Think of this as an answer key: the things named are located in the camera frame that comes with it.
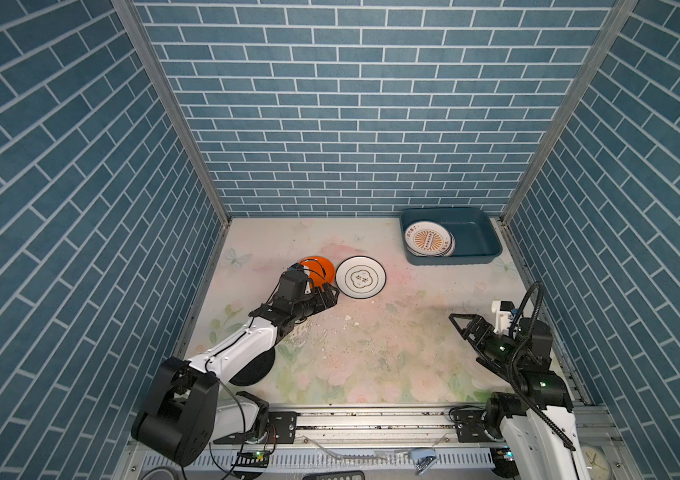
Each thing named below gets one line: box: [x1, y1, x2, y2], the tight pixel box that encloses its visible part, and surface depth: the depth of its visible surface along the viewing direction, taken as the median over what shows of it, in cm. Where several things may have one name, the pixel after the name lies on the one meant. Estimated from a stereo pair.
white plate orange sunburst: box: [405, 221, 456, 257], surface depth 114 cm
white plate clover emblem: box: [335, 256, 387, 299], surface depth 104 cm
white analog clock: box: [582, 445, 612, 480], surface depth 68 cm
